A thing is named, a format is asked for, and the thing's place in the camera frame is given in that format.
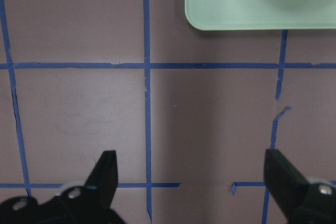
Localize light green tray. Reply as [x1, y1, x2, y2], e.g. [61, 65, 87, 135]
[184, 0, 335, 31]

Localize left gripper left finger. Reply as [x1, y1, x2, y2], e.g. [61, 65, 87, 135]
[59, 151, 123, 223]

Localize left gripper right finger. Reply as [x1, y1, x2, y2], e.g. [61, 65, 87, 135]
[264, 149, 335, 223]

